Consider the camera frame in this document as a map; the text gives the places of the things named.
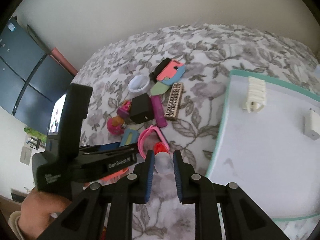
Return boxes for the pink plastic bracelet band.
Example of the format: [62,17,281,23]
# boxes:
[137,125,170,159]

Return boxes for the black rectangular box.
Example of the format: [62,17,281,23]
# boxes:
[129,93,154,124]

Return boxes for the teal rimmed white tray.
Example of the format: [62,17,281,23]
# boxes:
[206,70,319,220]

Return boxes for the green foam piece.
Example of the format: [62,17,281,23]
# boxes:
[150,82,170,96]

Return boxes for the pink ball doll toy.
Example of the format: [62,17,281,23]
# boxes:
[106,100,131,135]

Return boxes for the white wrist band cuff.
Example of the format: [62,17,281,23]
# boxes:
[128,75,150,93]

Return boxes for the red white glue bottle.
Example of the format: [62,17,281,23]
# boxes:
[153,142,174,174]

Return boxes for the orange plastic toy piece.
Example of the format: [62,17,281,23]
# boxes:
[101,167,129,181]

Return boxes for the white charger plug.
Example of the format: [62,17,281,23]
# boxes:
[304,109,320,140]

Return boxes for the light blue plastic frame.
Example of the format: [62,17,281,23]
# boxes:
[119,128,140,147]

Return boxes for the gold patterned harmonica bar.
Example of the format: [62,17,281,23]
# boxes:
[164,82,184,120]

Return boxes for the person left hand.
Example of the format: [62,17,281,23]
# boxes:
[18,187,71,239]

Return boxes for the floral grey white blanket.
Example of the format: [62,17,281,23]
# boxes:
[72,24,319,239]

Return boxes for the cream hair claw clip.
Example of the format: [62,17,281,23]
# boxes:
[242,76,267,113]

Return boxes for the dark blue cabinet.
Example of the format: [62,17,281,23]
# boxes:
[1,18,74,134]

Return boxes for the purple toy piece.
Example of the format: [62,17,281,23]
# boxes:
[151,95,168,128]

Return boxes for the coral pink foam block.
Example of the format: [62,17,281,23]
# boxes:
[156,60,184,81]

